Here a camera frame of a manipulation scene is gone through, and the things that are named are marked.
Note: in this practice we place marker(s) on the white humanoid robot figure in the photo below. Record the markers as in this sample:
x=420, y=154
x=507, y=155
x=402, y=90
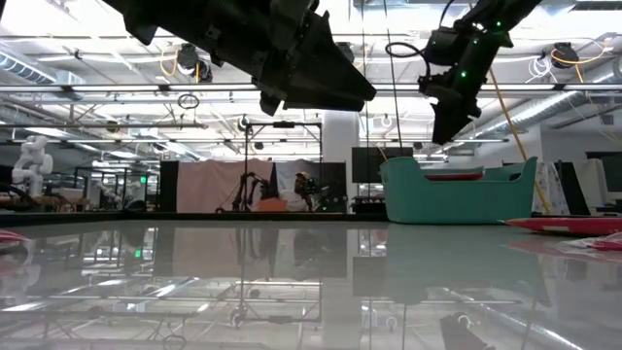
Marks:
x=31, y=165

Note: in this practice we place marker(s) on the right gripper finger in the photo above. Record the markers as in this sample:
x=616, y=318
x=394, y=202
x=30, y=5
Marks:
x=447, y=126

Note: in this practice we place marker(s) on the person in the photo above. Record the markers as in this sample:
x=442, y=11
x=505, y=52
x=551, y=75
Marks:
x=299, y=187

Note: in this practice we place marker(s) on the white board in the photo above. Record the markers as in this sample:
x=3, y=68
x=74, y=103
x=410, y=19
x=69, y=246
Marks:
x=590, y=180

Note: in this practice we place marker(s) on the wooden workbench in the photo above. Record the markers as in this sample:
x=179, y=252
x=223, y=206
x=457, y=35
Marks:
x=48, y=200

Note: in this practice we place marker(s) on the black table frame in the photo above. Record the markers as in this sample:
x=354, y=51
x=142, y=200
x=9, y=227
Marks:
x=146, y=217

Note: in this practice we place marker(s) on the black frame stand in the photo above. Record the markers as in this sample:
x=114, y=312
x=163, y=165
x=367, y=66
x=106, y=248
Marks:
x=283, y=124

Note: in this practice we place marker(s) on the dark screen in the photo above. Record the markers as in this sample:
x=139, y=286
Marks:
x=613, y=170

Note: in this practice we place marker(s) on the green lit sign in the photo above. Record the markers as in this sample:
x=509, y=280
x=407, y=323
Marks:
x=143, y=180

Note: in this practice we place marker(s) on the white patterned cloth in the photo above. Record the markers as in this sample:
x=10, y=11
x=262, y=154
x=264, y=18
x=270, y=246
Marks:
x=551, y=192

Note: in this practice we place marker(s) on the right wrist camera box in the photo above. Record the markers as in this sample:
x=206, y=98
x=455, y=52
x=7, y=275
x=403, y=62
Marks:
x=439, y=46

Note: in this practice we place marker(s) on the teal plastic basket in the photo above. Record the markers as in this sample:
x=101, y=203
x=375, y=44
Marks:
x=457, y=204

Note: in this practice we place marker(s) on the pink curtain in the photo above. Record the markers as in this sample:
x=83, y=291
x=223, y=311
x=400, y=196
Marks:
x=204, y=185

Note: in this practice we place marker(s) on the black monitor screen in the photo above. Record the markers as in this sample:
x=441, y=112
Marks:
x=369, y=165

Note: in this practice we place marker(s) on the black tall panel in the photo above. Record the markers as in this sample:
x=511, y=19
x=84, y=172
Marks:
x=168, y=187

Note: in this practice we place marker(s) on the black partition panel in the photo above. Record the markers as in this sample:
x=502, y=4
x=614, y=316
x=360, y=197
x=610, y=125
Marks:
x=566, y=189

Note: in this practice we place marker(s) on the orange box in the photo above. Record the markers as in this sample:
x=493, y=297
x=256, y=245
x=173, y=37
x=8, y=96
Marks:
x=272, y=205

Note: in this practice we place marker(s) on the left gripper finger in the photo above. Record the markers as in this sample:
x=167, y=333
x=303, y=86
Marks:
x=330, y=73
x=311, y=106

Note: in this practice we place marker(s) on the small black robot arm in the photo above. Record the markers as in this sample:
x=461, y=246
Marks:
x=250, y=187

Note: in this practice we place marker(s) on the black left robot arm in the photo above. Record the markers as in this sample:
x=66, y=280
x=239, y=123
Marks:
x=170, y=24

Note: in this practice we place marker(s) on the black robot with green lights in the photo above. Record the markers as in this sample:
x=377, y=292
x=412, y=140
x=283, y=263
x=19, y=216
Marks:
x=330, y=199

